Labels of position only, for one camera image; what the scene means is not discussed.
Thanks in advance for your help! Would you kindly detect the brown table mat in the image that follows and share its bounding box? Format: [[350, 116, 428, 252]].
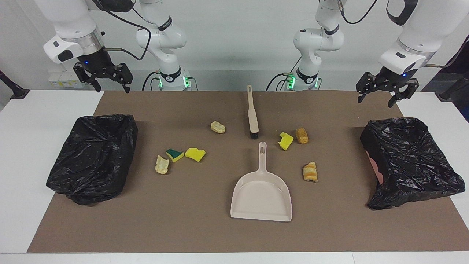
[[27, 91, 469, 253]]

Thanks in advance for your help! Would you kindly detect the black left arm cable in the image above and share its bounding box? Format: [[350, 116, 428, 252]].
[[338, 0, 378, 25]]

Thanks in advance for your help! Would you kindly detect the pale sponge piece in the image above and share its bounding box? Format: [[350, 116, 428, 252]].
[[155, 155, 170, 175]]

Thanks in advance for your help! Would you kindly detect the green and yellow sponge piece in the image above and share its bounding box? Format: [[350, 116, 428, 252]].
[[166, 148, 185, 163]]

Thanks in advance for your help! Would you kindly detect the black bag over pink bin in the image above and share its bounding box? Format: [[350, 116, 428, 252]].
[[360, 117, 466, 210]]

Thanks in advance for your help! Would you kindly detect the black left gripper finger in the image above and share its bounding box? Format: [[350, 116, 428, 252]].
[[356, 71, 383, 103], [388, 79, 420, 108]]

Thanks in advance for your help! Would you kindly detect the notched yellow sponge piece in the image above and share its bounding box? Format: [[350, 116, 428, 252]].
[[277, 132, 295, 151]]

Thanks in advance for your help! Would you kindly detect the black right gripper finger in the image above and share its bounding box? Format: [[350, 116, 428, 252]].
[[110, 63, 133, 94], [73, 62, 102, 93]]

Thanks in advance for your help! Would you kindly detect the black stand foot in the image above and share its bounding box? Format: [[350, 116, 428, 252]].
[[0, 70, 30, 100], [435, 71, 469, 101]]

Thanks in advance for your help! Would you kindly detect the black bag lined bin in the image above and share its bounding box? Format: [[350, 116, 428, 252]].
[[46, 114, 139, 206]]

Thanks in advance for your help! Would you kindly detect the pink bin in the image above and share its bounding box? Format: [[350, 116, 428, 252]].
[[368, 150, 384, 186]]

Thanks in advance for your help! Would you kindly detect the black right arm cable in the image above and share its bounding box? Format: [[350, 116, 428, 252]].
[[93, 0, 152, 61]]

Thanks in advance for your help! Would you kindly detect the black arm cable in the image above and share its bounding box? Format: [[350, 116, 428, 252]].
[[93, 0, 152, 61], [338, 0, 378, 25]]

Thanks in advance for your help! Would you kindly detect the white wall socket box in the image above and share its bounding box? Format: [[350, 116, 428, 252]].
[[48, 71, 88, 88]]

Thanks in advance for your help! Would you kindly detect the beige hand brush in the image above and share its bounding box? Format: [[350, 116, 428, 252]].
[[247, 85, 259, 139]]

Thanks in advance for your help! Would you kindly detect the beige plastic dustpan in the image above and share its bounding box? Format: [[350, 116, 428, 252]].
[[230, 141, 293, 222]]

